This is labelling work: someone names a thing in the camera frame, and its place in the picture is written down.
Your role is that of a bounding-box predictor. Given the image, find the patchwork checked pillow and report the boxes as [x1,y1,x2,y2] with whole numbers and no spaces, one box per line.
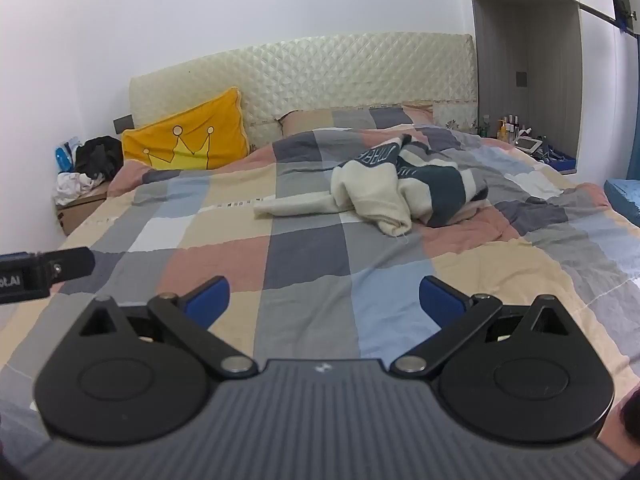
[276,104,417,137]

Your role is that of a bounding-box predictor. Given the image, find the cream quilted headboard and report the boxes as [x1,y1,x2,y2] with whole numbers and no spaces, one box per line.
[128,33,476,151]

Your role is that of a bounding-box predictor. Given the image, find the grey wardrobe cabinet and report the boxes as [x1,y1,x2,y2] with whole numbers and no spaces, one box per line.
[465,0,640,182]

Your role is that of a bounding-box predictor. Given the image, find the yellow crown pillow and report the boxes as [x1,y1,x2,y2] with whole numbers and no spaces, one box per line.
[121,87,250,171]

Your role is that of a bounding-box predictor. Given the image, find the black clothing on nightstand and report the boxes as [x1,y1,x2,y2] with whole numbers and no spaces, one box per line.
[74,136,124,182]

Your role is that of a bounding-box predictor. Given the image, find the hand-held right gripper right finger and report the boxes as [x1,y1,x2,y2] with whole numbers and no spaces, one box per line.
[389,276,569,379]

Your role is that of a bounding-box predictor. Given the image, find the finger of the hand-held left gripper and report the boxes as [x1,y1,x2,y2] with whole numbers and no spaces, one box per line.
[46,247,96,283]

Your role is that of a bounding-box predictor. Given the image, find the white crumpled cloth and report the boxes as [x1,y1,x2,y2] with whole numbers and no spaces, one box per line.
[55,172,107,206]

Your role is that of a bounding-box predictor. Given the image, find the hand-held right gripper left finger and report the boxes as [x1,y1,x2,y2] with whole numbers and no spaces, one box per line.
[78,276,259,379]

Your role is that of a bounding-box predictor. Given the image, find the blue cushion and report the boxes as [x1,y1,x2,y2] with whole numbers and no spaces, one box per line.
[604,178,640,228]

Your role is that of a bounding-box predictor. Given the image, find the blue storage tray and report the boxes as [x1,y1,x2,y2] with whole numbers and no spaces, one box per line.
[541,146,577,174]

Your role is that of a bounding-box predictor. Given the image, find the patchwork checked quilt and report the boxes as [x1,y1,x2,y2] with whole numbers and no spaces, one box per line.
[0,104,640,441]

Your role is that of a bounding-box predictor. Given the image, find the black wardrobe rail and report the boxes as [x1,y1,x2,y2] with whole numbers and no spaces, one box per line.
[579,3,640,37]

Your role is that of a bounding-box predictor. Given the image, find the group of toiletry bottles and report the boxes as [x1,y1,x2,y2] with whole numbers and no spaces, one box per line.
[477,114,532,147]

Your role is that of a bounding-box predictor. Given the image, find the cream and dark teal sweater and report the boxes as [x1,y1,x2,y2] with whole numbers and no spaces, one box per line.
[253,133,490,237]

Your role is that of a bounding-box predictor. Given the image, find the floral cream pillow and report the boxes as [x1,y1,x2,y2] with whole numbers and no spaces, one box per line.
[432,100,479,135]

